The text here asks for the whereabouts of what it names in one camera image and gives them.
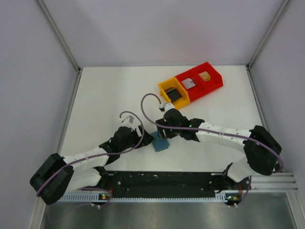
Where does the blue leather card holder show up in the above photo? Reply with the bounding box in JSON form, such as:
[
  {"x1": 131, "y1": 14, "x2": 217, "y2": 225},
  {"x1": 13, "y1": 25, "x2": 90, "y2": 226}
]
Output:
[{"x1": 151, "y1": 131, "x2": 170, "y2": 152}]

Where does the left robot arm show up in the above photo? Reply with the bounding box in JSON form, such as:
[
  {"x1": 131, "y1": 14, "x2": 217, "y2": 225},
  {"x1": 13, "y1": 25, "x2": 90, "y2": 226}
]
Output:
[{"x1": 30, "y1": 126, "x2": 154, "y2": 205}]

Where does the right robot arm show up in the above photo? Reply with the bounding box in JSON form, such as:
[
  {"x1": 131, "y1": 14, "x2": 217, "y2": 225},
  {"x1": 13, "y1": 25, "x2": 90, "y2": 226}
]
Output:
[{"x1": 156, "y1": 108, "x2": 283, "y2": 183}]

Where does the black card in yellow bin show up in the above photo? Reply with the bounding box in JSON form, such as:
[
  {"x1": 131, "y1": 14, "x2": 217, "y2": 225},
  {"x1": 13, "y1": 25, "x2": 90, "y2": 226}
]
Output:
[{"x1": 165, "y1": 87, "x2": 182, "y2": 103}]

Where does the silver card in red bin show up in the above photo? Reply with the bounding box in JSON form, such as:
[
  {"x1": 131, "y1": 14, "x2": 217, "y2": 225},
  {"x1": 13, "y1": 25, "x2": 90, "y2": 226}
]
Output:
[{"x1": 181, "y1": 78, "x2": 196, "y2": 90}]

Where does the gold card in red bin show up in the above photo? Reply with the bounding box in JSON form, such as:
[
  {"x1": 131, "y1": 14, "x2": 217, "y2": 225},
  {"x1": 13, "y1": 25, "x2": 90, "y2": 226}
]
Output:
[{"x1": 199, "y1": 71, "x2": 211, "y2": 82}]

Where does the yellow plastic bin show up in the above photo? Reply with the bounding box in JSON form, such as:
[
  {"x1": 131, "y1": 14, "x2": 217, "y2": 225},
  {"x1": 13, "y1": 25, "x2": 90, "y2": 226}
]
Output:
[{"x1": 158, "y1": 77, "x2": 190, "y2": 109}]

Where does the middle red plastic bin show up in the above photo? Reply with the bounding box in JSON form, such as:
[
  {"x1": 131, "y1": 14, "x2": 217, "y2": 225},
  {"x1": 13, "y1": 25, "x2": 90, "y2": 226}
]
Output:
[{"x1": 175, "y1": 70, "x2": 206, "y2": 102}]

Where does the red plastic bin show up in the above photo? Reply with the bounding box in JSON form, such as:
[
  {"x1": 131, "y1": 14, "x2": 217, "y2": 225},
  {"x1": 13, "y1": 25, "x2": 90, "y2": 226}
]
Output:
[
  {"x1": 192, "y1": 62, "x2": 224, "y2": 94},
  {"x1": 175, "y1": 70, "x2": 206, "y2": 102}
]

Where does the far red plastic bin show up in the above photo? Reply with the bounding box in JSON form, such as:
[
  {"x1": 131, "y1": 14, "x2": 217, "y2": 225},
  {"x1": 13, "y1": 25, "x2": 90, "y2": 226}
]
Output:
[{"x1": 192, "y1": 62, "x2": 224, "y2": 94}]

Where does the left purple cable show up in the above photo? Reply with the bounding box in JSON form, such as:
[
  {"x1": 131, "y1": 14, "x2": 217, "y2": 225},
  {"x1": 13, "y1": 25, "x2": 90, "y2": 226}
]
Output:
[{"x1": 35, "y1": 111, "x2": 146, "y2": 210}]

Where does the purple cable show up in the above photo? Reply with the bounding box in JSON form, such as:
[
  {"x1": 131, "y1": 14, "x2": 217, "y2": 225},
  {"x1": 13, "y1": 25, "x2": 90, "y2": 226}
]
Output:
[
  {"x1": 35, "y1": 111, "x2": 146, "y2": 210},
  {"x1": 140, "y1": 93, "x2": 284, "y2": 208}
]

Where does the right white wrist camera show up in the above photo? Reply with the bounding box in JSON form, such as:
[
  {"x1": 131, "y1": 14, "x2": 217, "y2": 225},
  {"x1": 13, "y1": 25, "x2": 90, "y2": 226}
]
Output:
[{"x1": 159, "y1": 103, "x2": 175, "y2": 112}]

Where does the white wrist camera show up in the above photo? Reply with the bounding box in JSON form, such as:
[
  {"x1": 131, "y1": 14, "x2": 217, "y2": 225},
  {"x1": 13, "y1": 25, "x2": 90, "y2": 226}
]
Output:
[
  {"x1": 159, "y1": 103, "x2": 175, "y2": 112},
  {"x1": 120, "y1": 115, "x2": 134, "y2": 129}
]

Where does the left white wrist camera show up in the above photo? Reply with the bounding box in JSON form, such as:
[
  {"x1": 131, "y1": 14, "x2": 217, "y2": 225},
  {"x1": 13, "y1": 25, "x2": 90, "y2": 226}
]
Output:
[{"x1": 120, "y1": 115, "x2": 134, "y2": 129}]

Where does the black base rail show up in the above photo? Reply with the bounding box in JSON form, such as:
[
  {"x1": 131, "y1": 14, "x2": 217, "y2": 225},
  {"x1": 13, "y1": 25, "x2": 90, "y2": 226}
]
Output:
[{"x1": 96, "y1": 171, "x2": 249, "y2": 198}]

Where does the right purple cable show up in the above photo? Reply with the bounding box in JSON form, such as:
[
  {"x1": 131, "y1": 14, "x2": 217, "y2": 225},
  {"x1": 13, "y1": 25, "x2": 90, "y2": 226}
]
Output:
[{"x1": 140, "y1": 93, "x2": 284, "y2": 208}]

